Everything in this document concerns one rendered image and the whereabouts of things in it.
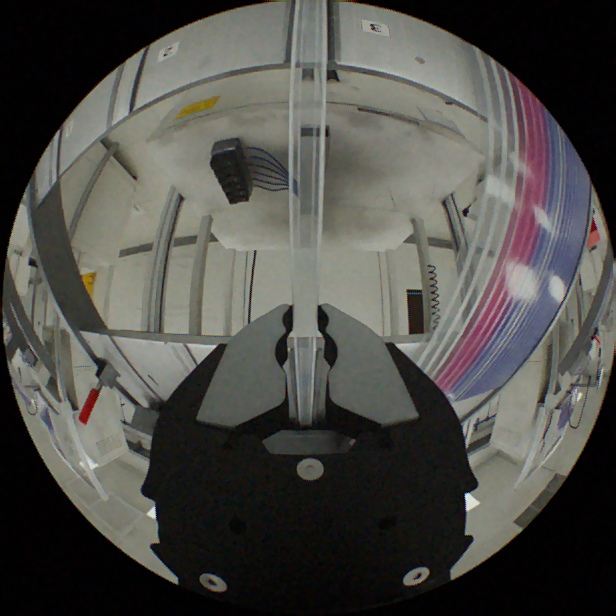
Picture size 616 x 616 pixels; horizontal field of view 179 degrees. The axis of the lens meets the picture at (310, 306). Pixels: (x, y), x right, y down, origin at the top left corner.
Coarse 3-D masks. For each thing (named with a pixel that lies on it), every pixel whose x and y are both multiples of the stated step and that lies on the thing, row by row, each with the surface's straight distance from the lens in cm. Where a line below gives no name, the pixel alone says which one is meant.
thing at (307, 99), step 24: (312, 0) 14; (312, 24) 12; (312, 48) 11; (312, 72) 10; (312, 96) 9; (312, 120) 9; (312, 144) 9; (312, 168) 9; (312, 192) 9; (312, 216) 9; (312, 240) 10; (312, 264) 10; (312, 288) 11; (312, 312) 12; (312, 336) 14; (312, 360) 15; (312, 384) 18
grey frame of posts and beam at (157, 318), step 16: (176, 192) 62; (176, 208) 60; (448, 208) 64; (160, 224) 58; (176, 224) 59; (448, 224) 63; (464, 224) 63; (160, 256) 53; (160, 272) 52; (160, 288) 52; (160, 304) 53; (144, 320) 53; (160, 320) 53; (464, 432) 61
